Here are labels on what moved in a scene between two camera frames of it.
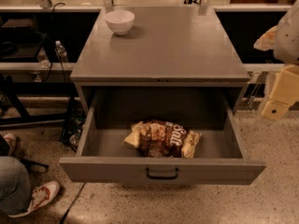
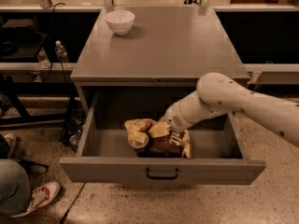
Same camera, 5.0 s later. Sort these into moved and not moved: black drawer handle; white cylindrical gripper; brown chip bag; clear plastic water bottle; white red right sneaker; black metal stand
Moved: brown chip bag; white cylindrical gripper
Not moved: clear plastic water bottle; white red right sneaker; black drawer handle; black metal stand
